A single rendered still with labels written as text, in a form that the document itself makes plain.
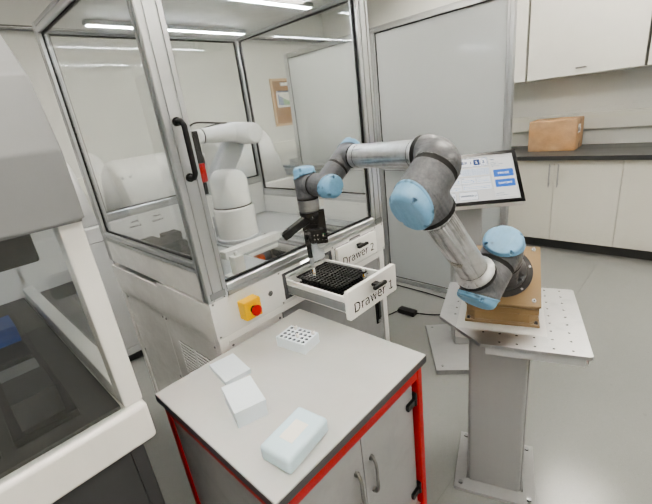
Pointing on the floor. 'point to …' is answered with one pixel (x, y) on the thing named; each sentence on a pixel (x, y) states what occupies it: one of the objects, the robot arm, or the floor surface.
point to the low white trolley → (320, 468)
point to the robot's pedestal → (497, 421)
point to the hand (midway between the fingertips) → (311, 263)
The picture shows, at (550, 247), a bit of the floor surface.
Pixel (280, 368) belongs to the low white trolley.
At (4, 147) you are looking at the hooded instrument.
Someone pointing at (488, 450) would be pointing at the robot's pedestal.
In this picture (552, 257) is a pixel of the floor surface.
